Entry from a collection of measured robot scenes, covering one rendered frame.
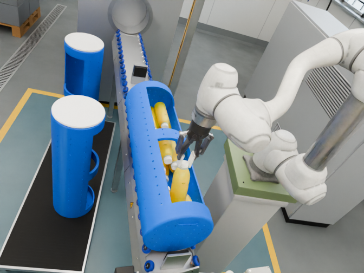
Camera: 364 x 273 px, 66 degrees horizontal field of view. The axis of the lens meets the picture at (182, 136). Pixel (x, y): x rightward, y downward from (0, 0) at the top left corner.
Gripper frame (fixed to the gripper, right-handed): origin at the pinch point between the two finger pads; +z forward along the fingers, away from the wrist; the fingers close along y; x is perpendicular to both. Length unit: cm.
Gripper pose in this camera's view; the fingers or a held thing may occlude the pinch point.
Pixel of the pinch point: (186, 159)
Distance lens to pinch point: 110.5
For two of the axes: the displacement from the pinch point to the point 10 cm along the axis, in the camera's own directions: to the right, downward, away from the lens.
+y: -9.4, -0.6, -3.5
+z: -2.8, 7.1, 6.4
